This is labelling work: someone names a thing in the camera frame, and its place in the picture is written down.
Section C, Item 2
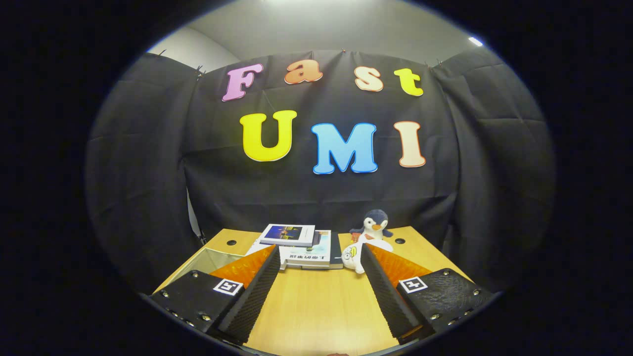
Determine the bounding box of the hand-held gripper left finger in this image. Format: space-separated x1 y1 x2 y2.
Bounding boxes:
147 244 282 346

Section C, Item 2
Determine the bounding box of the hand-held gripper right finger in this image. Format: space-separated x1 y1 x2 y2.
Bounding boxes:
359 242 496 346

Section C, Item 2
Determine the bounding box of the green storage box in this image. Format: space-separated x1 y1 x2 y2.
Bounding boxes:
154 246 248 293

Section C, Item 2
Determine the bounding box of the white plush toy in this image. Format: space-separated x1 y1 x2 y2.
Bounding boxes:
341 237 394 274

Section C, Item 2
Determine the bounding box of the white book with printed spine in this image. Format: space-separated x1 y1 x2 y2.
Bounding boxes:
278 230 333 270

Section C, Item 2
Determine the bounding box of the dark grey book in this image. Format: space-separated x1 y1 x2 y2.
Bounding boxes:
329 231 344 270

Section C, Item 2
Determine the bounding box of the blue cover book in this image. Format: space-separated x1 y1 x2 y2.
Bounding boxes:
259 224 316 247

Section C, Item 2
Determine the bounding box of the penguin plush toy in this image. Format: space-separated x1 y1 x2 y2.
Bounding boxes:
350 209 394 243

